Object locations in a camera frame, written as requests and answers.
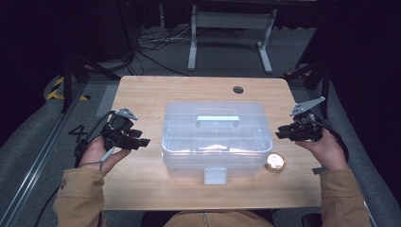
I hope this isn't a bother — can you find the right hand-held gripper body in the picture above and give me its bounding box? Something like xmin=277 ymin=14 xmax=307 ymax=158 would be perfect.
xmin=289 ymin=96 xmax=326 ymax=143

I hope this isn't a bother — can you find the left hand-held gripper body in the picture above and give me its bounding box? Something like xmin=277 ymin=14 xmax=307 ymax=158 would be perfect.
xmin=100 ymin=107 xmax=140 ymax=151

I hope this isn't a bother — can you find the round gold tin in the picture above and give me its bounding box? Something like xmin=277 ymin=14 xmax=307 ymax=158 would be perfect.
xmin=264 ymin=151 xmax=287 ymax=174

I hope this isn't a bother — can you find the clear plastic storage box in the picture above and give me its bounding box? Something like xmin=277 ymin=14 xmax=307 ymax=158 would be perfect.
xmin=161 ymin=100 xmax=274 ymax=186

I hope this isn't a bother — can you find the person's right hand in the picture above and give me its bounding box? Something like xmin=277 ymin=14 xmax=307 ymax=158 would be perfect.
xmin=294 ymin=128 xmax=350 ymax=171

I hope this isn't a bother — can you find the person's left hand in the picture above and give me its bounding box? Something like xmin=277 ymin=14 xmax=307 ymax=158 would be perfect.
xmin=78 ymin=135 xmax=131 ymax=174

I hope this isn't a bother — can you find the black tripod stand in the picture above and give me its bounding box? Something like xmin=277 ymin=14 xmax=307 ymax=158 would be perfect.
xmin=281 ymin=58 xmax=333 ymax=120
xmin=61 ymin=51 xmax=123 ymax=114

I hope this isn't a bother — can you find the yellow black hazard tape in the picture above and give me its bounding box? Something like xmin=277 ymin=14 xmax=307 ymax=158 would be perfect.
xmin=45 ymin=76 xmax=91 ymax=102

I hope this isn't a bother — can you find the person's torso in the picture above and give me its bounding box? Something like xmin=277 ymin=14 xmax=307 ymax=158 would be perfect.
xmin=163 ymin=210 xmax=274 ymax=227

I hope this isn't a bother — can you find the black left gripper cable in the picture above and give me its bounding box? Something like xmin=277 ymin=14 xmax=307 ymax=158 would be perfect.
xmin=33 ymin=110 xmax=117 ymax=227

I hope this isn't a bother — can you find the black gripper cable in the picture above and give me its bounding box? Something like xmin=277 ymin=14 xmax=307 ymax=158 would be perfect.
xmin=313 ymin=116 xmax=351 ymax=164
xmin=33 ymin=110 xmax=117 ymax=227

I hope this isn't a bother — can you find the grey wrist lanyard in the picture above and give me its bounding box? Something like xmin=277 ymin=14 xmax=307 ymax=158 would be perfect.
xmin=78 ymin=146 xmax=115 ymax=172

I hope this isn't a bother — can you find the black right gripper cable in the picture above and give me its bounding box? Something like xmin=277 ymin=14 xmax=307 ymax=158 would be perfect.
xmin=313 ymin=116 xmax=351 ymax=164

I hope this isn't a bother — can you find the metal floor rail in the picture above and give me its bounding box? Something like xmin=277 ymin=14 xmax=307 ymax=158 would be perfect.
xmin=362 ymin=200 xmax=380 ymax=227
xmin=0 ymin=82 xmax=89 ymax=227

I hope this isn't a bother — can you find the bundle of floor cables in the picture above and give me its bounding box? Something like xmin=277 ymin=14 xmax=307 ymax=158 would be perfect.
xmin=124 ymin=24 xmax=194 ymax=78

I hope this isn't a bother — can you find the white metal stand frame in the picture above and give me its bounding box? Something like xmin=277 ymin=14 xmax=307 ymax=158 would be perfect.
xmin=186 ymin=4 xmax=279 ymax=75

